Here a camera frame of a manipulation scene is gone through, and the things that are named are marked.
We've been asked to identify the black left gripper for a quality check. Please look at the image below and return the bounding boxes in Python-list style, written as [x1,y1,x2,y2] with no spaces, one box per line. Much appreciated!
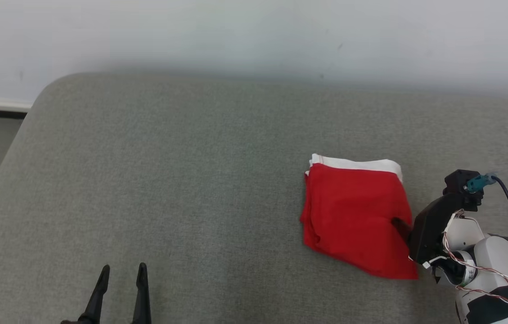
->
[59,263,152,324]

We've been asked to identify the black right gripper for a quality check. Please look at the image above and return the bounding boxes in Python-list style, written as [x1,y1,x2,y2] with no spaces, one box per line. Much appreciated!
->
[391,193,462,266]

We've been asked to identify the thin red white wires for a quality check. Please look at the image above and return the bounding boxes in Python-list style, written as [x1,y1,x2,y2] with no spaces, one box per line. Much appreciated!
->
[441,209,508,307]

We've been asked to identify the red shorts with white band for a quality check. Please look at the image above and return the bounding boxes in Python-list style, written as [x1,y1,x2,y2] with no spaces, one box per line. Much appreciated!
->
[300,153,419,280]

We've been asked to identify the grey fabric sofa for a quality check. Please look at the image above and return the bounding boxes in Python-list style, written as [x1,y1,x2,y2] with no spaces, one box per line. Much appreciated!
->
[0,72,508,324]

